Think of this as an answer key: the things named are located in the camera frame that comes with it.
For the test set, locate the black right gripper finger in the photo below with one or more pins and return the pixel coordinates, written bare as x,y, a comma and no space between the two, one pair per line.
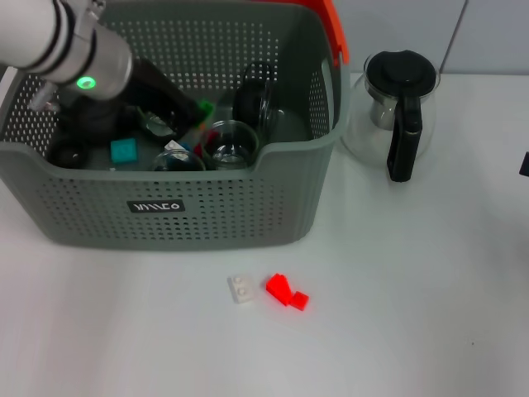
525,164

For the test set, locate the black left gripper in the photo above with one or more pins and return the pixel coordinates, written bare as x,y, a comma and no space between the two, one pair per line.
153,87

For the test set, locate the green brick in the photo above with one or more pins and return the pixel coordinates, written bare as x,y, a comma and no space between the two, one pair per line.
206,108

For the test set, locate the dark red long brick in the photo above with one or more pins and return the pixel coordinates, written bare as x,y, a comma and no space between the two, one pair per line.
213,138

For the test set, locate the teal square plate brick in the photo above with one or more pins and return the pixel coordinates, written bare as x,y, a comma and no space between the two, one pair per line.
124,149

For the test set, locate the red sloped brick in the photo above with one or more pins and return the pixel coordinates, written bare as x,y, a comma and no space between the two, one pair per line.
279,286

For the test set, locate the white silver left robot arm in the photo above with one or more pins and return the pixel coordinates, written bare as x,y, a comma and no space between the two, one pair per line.
53,37

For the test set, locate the grey perforated storage bin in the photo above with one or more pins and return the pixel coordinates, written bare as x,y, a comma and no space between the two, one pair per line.
248,207

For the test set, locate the dark clay small teacup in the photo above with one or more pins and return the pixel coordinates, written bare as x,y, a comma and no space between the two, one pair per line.
68,155

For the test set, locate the dark clay teapot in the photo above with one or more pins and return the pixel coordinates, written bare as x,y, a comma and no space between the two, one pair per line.
91,118

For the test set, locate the glass pot with black lid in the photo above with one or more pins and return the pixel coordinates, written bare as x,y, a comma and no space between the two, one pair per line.
407,120

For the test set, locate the white two-stud brick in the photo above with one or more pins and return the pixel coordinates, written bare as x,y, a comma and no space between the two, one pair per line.
241,288

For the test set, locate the small red brick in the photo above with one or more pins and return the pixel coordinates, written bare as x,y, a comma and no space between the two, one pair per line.
299,301

